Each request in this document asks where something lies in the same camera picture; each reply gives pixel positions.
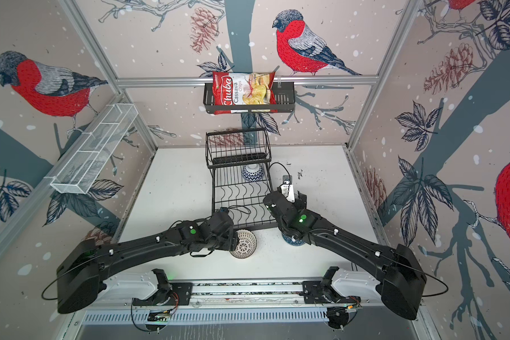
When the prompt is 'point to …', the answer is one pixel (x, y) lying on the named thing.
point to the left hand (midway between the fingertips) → (233, 243)
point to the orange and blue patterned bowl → (252, 175)
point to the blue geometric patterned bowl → (288, 239)
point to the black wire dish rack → (240, 161)
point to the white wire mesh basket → (90, 154)
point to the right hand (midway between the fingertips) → (280, 198)
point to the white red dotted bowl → (246, 245)
